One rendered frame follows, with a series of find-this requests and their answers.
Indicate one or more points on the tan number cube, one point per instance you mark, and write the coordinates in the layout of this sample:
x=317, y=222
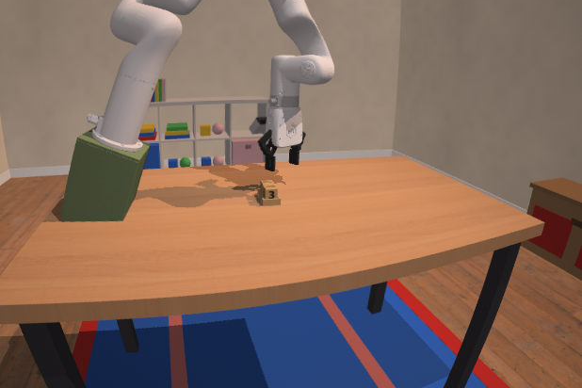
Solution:
x=270, y=192
x=266, y=182

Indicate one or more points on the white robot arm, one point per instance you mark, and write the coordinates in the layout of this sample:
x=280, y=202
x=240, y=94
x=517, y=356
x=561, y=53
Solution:
x=155, y=31

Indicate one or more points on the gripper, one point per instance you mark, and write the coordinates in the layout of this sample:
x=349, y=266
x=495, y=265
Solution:
x=285, y=126

